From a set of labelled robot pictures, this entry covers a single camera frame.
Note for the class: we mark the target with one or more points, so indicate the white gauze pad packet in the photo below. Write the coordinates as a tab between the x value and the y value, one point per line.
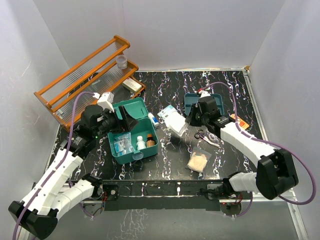
176	122

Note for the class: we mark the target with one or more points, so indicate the bag of cotton balls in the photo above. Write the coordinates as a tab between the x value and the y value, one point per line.
198	160

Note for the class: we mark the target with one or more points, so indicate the orange wooden shelf rack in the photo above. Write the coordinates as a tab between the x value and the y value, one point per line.
96	73

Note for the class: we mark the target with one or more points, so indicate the brown medicine bottle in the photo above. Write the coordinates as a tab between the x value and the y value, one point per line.
150	141

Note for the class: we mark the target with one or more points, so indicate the blue cotton swab bag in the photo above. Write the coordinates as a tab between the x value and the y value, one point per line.
123	144

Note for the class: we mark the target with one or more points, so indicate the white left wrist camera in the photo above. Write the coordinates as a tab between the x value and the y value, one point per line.
105	100

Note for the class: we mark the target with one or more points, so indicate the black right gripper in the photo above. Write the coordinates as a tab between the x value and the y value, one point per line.
190	119

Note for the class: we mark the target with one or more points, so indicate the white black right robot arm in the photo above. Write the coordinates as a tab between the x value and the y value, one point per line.
275	168

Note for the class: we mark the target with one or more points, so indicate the white medicine box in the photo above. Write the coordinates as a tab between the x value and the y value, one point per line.
132	85

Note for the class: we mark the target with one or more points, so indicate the green medicine kit box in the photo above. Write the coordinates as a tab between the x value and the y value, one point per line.
137	109

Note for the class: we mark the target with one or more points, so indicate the white plastic bottle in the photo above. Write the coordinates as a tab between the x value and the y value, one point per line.
140	143

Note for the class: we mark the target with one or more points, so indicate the teal divider tray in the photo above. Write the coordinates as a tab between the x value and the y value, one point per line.
192	98

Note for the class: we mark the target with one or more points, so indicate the bandage roll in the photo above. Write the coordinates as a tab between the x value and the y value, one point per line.
153	120

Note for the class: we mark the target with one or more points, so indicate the clear plastic cup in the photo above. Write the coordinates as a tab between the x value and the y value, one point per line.
121	61

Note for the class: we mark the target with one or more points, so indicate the light blue sachet packet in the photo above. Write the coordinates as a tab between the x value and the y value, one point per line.
166	112

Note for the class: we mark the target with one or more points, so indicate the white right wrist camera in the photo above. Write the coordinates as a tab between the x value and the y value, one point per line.
203	93

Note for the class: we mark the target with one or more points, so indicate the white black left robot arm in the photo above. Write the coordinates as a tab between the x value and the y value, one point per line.
40	210

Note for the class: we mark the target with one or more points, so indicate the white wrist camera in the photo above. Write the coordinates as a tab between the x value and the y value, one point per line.
203	93
105	100

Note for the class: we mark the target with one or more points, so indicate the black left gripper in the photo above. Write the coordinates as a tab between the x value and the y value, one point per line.
128	122

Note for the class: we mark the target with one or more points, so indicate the black handled scissors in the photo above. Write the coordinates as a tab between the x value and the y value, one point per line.
200	134

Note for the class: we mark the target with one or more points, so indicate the black front mounting rail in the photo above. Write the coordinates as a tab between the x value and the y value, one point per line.
160	194

